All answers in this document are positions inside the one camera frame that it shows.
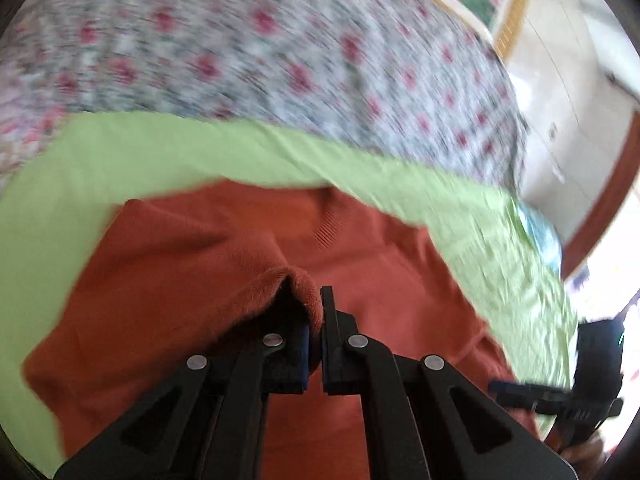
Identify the light green bed sheet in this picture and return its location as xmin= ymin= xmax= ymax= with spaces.
xmin=1 ymin=113 xmax=577 ymax=474

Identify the brown wooden furniture edge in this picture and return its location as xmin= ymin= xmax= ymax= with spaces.
xmin=561 ymin=112 xmax=640 ymax=281

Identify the rose floral quilt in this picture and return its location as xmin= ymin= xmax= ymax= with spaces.
xmin=1 ymin=0 xmax=527 ymax=192

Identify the rust orange knit garment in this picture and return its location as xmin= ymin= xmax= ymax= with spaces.
xmin=24 ymin=182 xmax=513 ymax=454

